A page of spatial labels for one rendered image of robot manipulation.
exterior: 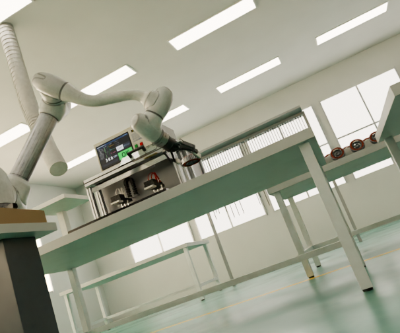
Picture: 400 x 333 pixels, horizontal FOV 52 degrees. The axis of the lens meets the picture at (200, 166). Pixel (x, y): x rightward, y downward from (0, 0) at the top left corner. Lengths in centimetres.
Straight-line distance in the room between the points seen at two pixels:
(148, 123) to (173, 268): 748
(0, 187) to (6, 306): 51
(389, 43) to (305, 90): 182
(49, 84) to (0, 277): 96
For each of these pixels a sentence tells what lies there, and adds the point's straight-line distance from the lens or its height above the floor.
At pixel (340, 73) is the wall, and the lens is 905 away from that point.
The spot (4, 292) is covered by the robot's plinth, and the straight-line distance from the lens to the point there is 190.
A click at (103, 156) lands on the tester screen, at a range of 276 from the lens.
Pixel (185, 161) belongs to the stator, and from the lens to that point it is 224.
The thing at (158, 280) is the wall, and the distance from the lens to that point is 957.
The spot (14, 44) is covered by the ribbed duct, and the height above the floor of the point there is 303.
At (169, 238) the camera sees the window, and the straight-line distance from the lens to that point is 937.
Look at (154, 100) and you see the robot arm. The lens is 211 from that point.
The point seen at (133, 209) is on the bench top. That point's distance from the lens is 217.
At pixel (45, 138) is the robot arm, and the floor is 123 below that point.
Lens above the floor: 30
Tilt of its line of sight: 14 degrees up
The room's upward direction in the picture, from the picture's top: 20 degrees counter-clockwise
